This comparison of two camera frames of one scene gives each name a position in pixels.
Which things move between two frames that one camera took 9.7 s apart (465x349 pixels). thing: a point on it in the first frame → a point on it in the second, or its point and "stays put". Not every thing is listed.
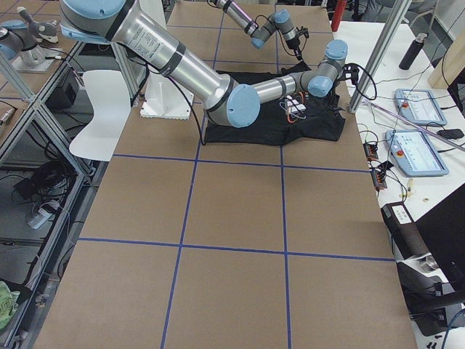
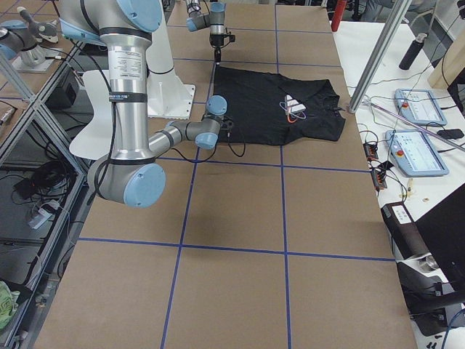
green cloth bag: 8,303 stays put
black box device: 403,230 stays put
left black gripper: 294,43 → 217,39
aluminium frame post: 378,58 stays put
